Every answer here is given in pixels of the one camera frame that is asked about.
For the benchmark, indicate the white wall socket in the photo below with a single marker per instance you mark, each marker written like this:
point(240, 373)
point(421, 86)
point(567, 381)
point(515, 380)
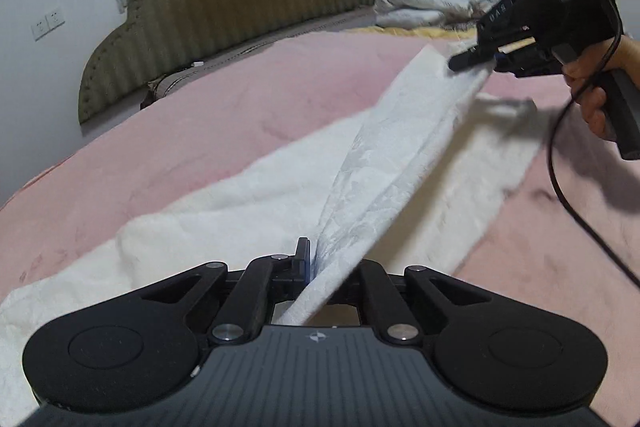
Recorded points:
point(56, 19)
point(40, 29)

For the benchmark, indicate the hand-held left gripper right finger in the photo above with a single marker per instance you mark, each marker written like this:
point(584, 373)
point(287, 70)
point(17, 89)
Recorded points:
point(371, 279)

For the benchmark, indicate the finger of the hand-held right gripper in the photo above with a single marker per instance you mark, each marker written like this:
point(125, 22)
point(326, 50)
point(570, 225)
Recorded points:
point(530, 62)
point(472, 58)

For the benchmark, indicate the white patterned blanket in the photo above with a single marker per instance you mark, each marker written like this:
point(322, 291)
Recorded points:
point(280, 197)

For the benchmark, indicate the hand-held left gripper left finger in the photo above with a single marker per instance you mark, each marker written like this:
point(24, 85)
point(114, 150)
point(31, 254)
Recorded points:
point(303, 259)

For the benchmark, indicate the yellow blanket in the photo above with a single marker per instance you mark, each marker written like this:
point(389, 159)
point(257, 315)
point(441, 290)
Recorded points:
point(420, 32)

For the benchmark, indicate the pink floral blanket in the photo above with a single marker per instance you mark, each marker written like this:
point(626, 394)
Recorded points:
point(210, 107)

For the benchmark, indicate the person's right hand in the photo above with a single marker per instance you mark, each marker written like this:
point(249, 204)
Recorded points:
point(592, 77)

